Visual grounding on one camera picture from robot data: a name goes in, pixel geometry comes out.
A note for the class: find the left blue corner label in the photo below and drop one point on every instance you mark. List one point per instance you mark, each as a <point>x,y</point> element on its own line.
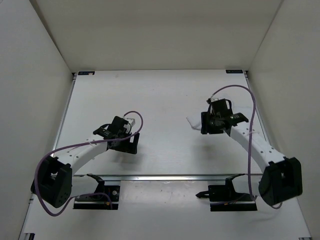
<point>86,73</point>

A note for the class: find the blue corner label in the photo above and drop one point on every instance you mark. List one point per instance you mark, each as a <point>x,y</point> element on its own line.
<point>233,71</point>
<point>86,73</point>

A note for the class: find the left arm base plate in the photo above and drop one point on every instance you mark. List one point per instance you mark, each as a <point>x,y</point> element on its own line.
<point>108,201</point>

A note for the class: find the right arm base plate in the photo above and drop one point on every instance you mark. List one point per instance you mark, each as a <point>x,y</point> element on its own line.
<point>225,199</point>

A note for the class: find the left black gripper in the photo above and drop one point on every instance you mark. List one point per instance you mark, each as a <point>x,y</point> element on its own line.
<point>129,146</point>

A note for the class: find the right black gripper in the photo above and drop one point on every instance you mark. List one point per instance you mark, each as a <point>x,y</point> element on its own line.
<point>206,129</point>

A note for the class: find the right blue corner label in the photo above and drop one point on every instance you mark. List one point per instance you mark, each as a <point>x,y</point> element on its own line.
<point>233,71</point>

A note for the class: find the white skirt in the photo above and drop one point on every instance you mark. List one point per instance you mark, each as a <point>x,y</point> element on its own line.
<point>194,118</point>

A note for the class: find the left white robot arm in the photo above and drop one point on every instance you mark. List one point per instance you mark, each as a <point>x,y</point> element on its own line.
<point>55,181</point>

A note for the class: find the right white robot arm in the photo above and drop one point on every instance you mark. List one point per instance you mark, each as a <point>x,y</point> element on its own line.
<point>281,178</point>

